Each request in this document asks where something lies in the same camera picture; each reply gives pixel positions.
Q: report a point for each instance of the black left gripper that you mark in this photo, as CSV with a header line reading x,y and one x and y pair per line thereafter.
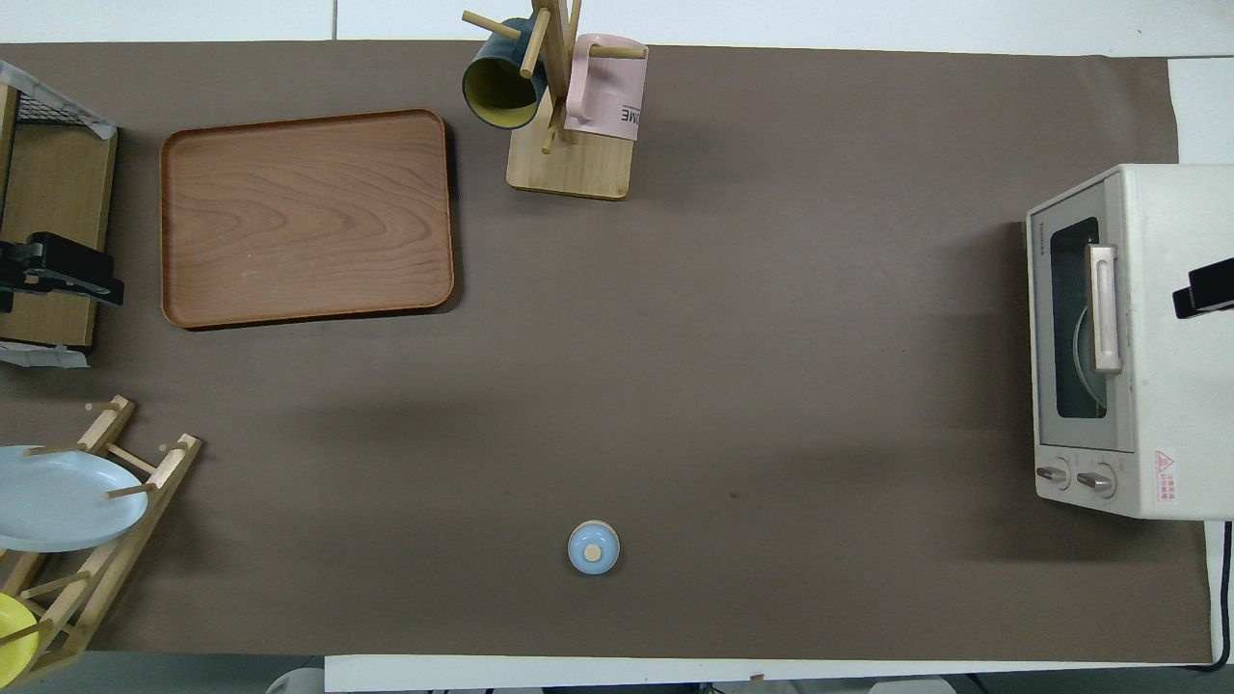
x,y
63,260

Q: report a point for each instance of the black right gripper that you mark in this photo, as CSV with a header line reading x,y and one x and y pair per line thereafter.
x,y
1213,284

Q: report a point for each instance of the green plate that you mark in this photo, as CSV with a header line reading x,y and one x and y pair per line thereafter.
x,y
1080,361

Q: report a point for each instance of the white toaster oven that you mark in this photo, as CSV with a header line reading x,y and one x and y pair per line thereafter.
x,y
1176,405

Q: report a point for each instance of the silver oven knob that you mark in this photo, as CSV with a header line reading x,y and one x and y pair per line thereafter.
x,y
1097,480
1053,474

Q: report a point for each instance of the wooden shelf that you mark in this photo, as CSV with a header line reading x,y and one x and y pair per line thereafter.
x,y
58,183

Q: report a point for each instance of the wooden plate rack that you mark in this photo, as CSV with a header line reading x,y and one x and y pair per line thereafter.
x,y
164,467

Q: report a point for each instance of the light blue plate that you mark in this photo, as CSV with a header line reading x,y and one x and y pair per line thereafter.
x,y
58,501

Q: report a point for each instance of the brown wooden tray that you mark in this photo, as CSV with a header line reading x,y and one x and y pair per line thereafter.
x,y
307,220

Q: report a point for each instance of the yellow plate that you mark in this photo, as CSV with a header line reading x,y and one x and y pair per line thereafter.
x,y
12,636

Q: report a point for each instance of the brown table mat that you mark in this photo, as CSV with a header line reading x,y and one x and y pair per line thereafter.
x,y
771,337

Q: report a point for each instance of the dark blue mug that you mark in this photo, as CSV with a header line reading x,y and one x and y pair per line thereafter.
x,y
494,96

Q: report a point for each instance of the wooden mug tree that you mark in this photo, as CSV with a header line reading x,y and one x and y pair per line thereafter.
x,y
578,169

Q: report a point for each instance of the pink mug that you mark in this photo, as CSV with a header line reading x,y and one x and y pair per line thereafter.
x,y
603,96

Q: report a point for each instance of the blue bell with wooden knob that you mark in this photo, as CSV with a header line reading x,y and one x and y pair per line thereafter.
x,y
593,549

